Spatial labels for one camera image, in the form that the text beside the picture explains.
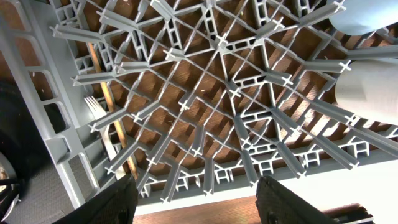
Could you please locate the white cup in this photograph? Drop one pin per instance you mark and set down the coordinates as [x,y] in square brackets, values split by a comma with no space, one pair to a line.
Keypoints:
[369,90]

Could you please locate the grey dishwasher rack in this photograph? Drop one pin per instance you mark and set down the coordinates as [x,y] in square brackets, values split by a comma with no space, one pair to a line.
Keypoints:
[210,94]

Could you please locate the wooden chopstick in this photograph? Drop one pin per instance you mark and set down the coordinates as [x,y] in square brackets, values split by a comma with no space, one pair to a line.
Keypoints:
[111,107]

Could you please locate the blue cup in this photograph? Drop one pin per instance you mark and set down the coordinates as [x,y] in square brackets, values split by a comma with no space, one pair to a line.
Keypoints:
[364,16]

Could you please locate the white plastic fork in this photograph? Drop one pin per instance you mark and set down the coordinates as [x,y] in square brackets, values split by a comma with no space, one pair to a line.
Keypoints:
[99,113]

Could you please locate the black round tray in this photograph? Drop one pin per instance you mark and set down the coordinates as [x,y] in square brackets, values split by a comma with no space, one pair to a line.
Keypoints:
[42,198]

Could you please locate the grey plate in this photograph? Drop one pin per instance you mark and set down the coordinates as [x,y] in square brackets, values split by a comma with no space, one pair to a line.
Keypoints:
[10,186]

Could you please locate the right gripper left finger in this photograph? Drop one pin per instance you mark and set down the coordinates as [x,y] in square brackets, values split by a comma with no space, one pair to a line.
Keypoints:
[116,204]

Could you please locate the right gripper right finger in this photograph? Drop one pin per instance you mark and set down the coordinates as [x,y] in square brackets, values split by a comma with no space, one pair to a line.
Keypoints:
[277,204]

